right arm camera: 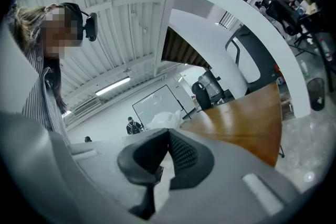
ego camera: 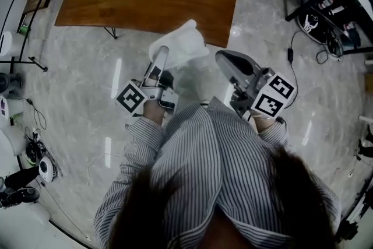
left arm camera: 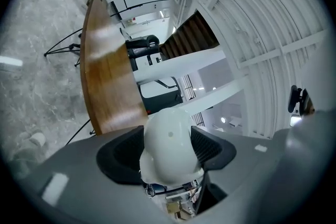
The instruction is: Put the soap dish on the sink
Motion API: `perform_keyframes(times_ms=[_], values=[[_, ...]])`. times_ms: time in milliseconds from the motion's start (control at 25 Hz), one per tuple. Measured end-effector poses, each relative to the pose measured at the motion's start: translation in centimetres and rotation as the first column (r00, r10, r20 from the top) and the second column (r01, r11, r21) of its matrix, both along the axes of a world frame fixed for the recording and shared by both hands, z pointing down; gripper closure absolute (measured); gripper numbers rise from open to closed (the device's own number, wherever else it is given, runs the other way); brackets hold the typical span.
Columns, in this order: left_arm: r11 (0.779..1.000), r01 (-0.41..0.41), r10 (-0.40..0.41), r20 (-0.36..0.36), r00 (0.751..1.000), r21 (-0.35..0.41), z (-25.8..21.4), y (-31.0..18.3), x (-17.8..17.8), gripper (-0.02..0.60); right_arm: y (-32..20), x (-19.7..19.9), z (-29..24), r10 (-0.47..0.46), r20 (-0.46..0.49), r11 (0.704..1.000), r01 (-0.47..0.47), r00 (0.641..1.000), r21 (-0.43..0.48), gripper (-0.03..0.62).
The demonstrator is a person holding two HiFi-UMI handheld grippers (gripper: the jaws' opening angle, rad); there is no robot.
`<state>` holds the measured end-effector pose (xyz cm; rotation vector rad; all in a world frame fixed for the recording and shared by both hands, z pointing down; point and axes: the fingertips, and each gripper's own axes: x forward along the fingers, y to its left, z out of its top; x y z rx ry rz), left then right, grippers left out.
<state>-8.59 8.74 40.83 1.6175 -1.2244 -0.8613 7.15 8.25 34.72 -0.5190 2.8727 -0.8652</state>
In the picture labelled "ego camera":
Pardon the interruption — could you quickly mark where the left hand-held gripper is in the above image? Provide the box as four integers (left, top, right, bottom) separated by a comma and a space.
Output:
115, 45, 180, 118

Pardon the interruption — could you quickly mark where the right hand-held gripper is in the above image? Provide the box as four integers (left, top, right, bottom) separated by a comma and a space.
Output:
214, 49, 298, 120

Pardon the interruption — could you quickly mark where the person's right forearm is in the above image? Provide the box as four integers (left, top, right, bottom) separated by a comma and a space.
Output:
249, 113, 291, 157

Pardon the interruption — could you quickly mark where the person's left forearm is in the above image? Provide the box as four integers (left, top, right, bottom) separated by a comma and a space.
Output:
122, 100, 167, 181

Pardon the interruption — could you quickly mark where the black bag with white emblem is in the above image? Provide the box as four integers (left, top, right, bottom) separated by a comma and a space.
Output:
297, 6, 330, 45

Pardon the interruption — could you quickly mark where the person's striped shirt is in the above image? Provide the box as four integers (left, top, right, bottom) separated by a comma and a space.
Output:
93, 96, 343, 249

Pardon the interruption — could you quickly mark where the cardboard box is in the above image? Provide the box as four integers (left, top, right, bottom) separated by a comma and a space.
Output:
364, 72, 373, 94

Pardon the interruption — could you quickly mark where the white cylinder container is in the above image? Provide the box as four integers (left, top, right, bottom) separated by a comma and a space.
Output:
0, 31, 24, 58

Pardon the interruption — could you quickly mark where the round white device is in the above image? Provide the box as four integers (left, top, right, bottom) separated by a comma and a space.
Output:
38, 156, 58, 184

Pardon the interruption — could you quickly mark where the black power adapter cable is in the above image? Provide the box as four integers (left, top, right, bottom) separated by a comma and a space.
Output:
286, 29, 300, 94

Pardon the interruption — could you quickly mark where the black cable bundle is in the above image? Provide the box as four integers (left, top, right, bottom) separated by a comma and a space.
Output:
315, 34, 346, 65

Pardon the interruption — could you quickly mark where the thin white floor cable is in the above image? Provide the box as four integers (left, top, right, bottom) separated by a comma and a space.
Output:
86, 152, 124, 186

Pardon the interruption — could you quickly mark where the thin black floor cable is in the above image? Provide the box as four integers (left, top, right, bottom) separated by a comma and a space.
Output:
26, 97, 48, 138

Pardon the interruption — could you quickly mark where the black metal frame stand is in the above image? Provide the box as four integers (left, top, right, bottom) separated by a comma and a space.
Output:
0, 0, 80, 74

